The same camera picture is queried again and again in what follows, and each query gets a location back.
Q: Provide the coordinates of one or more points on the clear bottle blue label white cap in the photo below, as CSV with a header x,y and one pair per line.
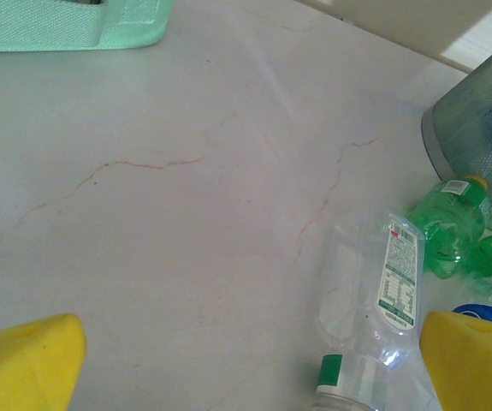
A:
x,y
485,315

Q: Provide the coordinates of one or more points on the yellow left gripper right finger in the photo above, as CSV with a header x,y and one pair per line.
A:
x,y
476,368

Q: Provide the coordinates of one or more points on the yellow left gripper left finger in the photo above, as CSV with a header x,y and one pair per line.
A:
x,y
19,368

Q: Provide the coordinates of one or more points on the clear bottle green white label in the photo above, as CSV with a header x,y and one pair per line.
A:
x,y
357,278

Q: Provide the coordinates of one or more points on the mint green zip pouch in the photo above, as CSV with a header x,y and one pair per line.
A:
x,y
57,25

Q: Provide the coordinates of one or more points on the silver mesh waste bin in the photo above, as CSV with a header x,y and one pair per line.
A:
x,y
485,128

